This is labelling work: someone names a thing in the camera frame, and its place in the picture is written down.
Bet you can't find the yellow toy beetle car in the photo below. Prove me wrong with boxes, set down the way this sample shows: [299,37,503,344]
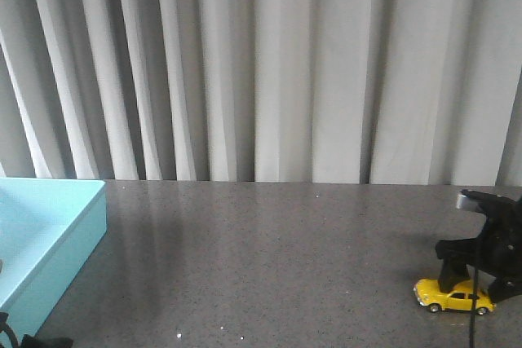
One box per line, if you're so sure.
[413,279,475,313]

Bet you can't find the grey pleated curtain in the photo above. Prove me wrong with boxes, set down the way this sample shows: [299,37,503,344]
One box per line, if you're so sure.
[1,0,521,186]

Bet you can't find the light blue box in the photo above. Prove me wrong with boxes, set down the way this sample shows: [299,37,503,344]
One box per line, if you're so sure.
[1,178,107,337]

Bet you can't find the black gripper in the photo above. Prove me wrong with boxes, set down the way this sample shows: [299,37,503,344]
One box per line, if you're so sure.
[435,192,521,302]

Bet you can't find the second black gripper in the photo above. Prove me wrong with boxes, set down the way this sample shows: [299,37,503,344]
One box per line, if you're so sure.
[20,334,73,348]

